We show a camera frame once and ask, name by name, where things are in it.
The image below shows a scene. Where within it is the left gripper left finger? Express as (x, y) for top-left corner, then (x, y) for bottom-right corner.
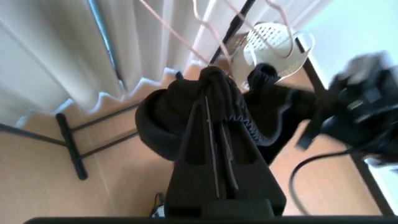
(164, 93), (220, 218)

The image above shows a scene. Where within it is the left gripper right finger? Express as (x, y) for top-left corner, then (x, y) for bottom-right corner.
(219, 121), (287, 217)

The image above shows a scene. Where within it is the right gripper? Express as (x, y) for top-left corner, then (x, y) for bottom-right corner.
(296, 70), (398, 155)

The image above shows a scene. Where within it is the white laundry basket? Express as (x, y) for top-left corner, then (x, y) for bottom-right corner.
(230, 22), (316, 91)

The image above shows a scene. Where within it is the black clothes rack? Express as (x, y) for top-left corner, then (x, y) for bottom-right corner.
(0, 0), (256, 181)

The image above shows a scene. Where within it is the beige curtain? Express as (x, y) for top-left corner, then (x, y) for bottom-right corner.
(0, 0), (333, 127)

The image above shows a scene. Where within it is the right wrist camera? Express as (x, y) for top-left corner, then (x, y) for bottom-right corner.
(337, 51), (393, 86)

